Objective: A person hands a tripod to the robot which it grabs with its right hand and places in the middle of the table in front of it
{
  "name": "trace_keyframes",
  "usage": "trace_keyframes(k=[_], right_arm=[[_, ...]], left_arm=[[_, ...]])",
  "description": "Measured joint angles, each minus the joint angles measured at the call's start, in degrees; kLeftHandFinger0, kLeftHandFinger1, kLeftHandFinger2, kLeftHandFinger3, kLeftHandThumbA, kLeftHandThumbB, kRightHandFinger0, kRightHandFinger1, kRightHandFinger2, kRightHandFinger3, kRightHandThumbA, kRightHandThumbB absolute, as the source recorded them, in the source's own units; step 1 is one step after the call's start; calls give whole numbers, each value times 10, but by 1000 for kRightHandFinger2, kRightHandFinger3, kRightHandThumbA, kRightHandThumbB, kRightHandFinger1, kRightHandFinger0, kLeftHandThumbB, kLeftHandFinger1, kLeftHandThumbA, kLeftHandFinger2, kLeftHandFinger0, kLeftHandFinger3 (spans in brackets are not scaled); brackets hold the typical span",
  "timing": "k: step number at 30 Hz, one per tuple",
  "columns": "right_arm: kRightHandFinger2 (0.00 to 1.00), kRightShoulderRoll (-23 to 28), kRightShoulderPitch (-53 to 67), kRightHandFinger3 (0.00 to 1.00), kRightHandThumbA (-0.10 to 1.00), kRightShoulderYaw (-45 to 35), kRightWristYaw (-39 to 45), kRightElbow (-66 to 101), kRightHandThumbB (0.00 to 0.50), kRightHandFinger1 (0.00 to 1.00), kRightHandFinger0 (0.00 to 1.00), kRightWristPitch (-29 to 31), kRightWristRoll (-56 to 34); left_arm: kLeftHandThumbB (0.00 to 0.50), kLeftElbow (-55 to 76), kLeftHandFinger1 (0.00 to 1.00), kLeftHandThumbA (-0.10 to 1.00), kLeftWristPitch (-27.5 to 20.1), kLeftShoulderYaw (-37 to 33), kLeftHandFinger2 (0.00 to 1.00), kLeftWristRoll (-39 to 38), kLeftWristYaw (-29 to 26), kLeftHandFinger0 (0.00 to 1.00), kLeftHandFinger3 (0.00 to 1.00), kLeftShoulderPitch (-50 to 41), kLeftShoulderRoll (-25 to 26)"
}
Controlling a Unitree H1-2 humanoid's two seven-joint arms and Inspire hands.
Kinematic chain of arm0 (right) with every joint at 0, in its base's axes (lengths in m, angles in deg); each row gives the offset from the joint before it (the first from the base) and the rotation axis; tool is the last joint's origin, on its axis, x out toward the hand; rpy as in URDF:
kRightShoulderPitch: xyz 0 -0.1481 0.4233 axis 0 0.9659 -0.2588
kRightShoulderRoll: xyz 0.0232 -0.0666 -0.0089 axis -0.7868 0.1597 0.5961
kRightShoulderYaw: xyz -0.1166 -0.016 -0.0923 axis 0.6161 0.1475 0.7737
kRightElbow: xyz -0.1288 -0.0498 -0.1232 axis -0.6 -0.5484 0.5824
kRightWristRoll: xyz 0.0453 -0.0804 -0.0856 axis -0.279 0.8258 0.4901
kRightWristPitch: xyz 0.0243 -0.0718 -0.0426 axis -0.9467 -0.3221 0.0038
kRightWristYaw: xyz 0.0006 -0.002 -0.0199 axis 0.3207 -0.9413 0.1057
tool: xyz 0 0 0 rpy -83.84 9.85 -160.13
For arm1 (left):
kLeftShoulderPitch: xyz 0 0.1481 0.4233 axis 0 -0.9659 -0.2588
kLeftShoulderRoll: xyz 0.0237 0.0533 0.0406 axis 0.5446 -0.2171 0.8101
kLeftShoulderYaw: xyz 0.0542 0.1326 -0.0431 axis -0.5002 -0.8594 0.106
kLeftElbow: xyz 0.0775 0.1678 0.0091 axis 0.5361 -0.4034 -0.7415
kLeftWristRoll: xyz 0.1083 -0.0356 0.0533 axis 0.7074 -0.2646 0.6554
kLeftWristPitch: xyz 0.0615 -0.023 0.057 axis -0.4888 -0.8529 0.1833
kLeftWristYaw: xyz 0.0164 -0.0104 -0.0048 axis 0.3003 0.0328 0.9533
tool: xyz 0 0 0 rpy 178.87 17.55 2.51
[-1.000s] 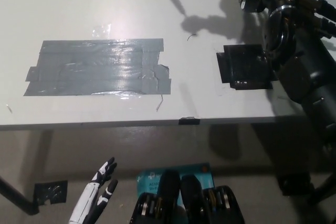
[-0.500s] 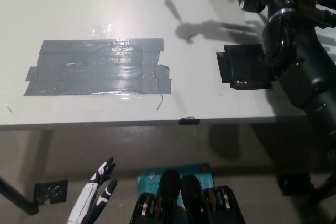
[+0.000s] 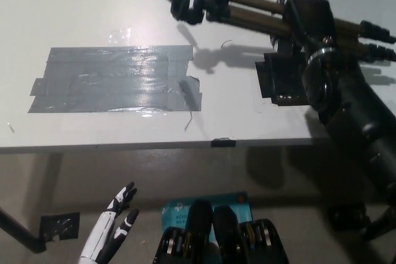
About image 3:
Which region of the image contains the black tape piece on floor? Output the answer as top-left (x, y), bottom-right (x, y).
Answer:
top-left (40, 211), bottom-right (80, 242)

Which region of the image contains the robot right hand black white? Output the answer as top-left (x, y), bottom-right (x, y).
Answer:
top-left (271, 0), bottom-right (338, 58)

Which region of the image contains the black tape square patch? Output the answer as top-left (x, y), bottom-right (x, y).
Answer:
top-left (255, 52), bottom-right (312, 107)

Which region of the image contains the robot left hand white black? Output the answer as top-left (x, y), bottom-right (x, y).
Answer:
top-left (77, 181), bottom-right (140, 264)

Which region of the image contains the grey duct tape patch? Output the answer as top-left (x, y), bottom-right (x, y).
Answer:
top-left (27, 46), bottom-right (202, 114)

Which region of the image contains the clear tape piece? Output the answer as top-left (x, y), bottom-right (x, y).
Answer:
top-left (108, 27), bottom-right (132, 45)

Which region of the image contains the black and bronze camera tripod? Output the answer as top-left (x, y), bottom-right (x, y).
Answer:
top-left (162, 0), bottom-right (396, 64)

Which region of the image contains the teal router box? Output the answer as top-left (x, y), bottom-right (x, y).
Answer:
top-left (160, 192), bottom-right (255, 243)

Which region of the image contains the small black tape strip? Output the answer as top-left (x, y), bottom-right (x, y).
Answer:
top-left (210, 136), bottom-right (236, 148)

